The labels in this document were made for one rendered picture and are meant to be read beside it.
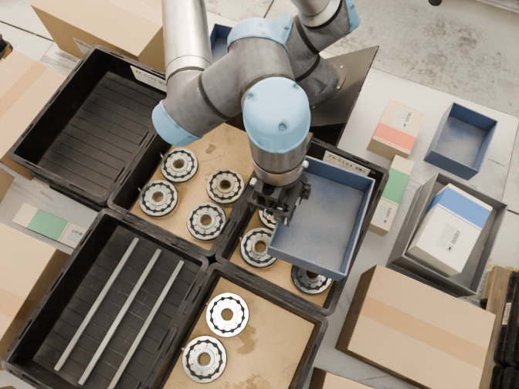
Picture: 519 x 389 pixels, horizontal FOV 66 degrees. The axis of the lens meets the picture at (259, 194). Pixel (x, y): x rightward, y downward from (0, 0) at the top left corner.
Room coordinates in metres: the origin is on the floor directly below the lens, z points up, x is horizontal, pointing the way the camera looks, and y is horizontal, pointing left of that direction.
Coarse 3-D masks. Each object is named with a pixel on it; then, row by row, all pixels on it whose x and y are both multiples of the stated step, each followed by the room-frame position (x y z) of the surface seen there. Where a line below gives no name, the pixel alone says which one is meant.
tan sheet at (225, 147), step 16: (224, 128) 0.58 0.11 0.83; (192, 144) 0.53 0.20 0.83; (208, 144) 0.53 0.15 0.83; (224, 144) 0.53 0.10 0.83; (240, 144) 0.53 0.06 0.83; (208, 160) 0.48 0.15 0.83; (224, 160) 0.48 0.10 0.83; (240, 160) 0.48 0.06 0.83; (160, 176) 0.43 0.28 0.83; (208, 176) 0.43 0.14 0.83; (192, 192) 0.38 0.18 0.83; (224, 208) 0.34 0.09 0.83; (160, 224) 0.29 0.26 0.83; (176, 224) 0.29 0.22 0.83; (208, 224) 0.29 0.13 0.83; (192, 240) 0.25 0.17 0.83
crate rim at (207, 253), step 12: (156, 132) 0.51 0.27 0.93; (144, 144) 0.47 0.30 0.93; (132, 168) 0.40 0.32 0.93; (120, 180) 0.37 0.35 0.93; (108, 204) 0.31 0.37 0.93; (240, 204) 0.32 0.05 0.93; (132, 216) 0.28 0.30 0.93; (156, 228) 0.25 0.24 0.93; (228, 228) 0.25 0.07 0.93; (180, 240) 0.22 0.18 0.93; (216, 240) 0.22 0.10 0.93; (204, 252) 0.19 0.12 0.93
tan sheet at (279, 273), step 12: (252, 228) 0.28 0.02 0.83; (240, 252) 0.22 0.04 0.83; (240, 264) 0.19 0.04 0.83; (276, 264) 0.19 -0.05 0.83; (288, 264) 0.19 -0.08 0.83; (264, 276) 0.16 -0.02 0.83; (276, 276) 0.16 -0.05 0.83; (288, 276) 0.16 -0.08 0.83; (312, 276) 0.16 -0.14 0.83; (288, 288) 0.13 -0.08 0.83; (312, 300) 0.10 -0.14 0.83; (324, 300) 0.10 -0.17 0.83
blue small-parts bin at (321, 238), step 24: (312, 168) 0.34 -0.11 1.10; (336, 168) 0.33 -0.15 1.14; (312, 192) 0.30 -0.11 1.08; (336, 192) 0.30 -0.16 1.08; (360, 192) 0.30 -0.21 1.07; (312, 216) 0.24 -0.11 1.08; (336, 216) 0.25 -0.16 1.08; (360, 216) 0.23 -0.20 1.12; (288, 240) 0.19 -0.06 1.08; (312, 240) 0.19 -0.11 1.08; (336, 240) 0.20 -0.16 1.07; (312, 264) 0.14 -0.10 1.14; (336, 264) 0.15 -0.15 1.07
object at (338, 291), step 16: (320, 144) 0.49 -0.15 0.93; (352, 160) 0.45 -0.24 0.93; (384, 176) 0.40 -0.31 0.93; (240, 208) 0.30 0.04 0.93; (368, 224) 0.28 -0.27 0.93; (224, 240) 0.22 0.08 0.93; (352, 256) 0.20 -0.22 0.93; (240, 272) 0.15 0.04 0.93; (272, 288) 0.12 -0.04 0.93; (336, 288) 0.12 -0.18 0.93; (304, 304) 0.08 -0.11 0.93; (336, 304) 0.09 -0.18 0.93
